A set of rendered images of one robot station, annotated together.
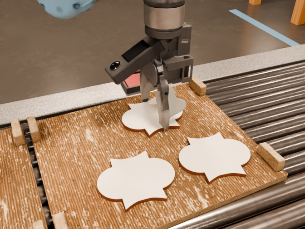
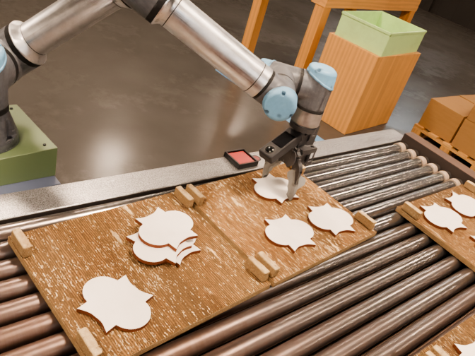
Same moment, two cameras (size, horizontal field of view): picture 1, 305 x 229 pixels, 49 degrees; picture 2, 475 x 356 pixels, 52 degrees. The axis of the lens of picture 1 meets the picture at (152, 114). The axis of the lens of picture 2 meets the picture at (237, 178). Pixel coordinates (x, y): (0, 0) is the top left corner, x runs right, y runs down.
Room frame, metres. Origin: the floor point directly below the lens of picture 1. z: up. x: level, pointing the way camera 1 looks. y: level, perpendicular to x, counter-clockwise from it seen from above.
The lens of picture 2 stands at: (-0.40, 0.61, 1.64)
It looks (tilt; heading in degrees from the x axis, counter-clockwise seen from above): 32 degrees down; 334
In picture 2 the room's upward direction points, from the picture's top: 18 degrees clockwise
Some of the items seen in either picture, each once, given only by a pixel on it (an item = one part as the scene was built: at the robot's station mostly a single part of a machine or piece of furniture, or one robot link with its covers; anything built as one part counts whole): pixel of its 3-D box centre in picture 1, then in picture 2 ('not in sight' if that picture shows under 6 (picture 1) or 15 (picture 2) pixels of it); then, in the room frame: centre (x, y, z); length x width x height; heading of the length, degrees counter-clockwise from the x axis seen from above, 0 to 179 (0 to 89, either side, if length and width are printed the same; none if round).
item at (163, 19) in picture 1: (163, 13); (305, 115); (0.60, -0.02, 1.16); 0.08 x 0.08 x 0.05
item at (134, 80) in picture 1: (135, 81); (240, 159); (0.75, 0.04, 0.92); 0.06 x 0.06 x 0.01; 21
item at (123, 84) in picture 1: (135, 81); (241, 158); (0.75, 0.04, 0.92); 0.08 x 0.08 x 0.02; 21
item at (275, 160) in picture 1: (270, 156); (365, 220); (0.45, -0.22, 0.95); 0.06 x 0.02 x 0.03; 25
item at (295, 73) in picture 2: not in sight; (278, 80); (0.61, 0.08, 1.24); 0.11 x 0.11 x 0.08; 71
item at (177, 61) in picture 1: (166, 54); (297, 143); (0.60, -0.03, 1.08); 0.09 x 0.08 x 0.12; 114
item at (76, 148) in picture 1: (146, 149); (281, 213); (0.49, 0.01, 0.93); 0.41 x 0.35 x 0.02; 115
